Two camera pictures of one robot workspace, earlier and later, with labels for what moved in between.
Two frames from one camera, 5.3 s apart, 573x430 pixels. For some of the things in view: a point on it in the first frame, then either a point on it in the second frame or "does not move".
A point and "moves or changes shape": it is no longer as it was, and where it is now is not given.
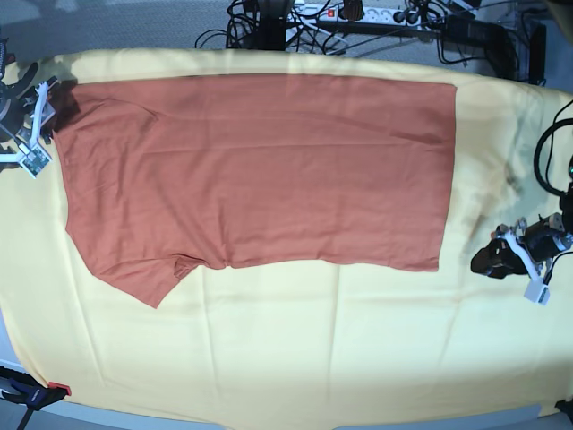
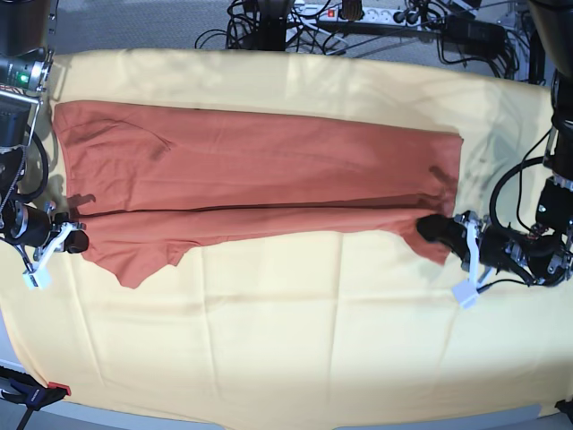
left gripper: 33,137 → 39,230
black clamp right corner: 566,407 does not move
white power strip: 305,15 does not move
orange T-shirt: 245,172 moves or changes shape
